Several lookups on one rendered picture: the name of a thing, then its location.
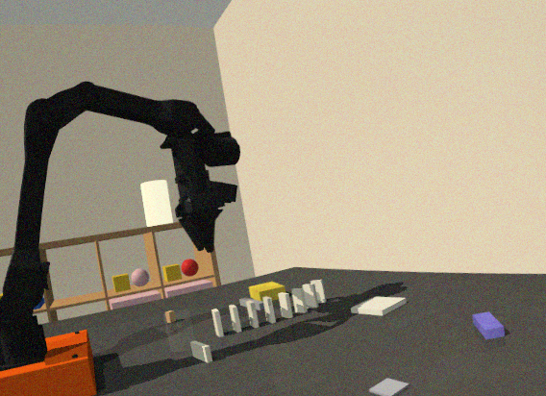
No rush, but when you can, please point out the purple rectangular block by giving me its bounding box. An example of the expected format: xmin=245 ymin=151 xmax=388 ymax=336
xmin=472 ymin=312 xmax=505 ymax=340

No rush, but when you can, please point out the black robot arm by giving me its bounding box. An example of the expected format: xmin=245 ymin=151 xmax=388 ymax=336
xmin=0 ymin=81 xmax=240 ymax=372

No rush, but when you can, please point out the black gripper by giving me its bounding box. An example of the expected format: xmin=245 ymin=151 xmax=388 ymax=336
xmin=175 ymin=165 xmax=225 ymax=253

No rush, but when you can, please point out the yellow block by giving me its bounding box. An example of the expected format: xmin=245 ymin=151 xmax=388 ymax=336
xmin=248 ymin=283 xmax=286 ymax=301

